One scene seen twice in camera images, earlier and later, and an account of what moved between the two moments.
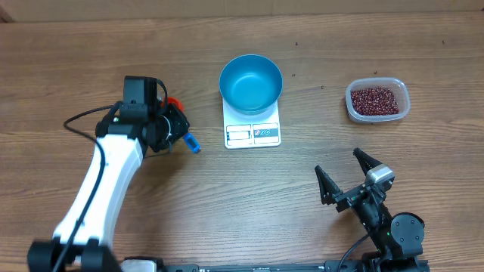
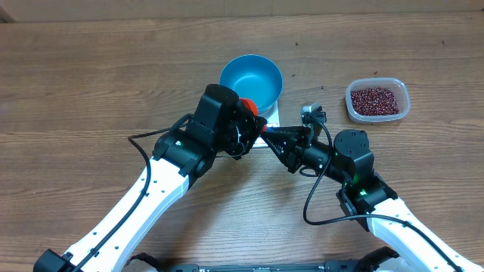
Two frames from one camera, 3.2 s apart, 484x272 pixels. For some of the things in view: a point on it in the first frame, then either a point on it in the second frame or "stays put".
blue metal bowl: x=250 y=84 stays put
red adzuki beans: x=374 y=100 stays put
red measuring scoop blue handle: x=189 y=138 to x=252 y=106
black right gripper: x=329 y=194 to x=290 y=143
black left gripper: x=183 y=126 to x=252 y=128
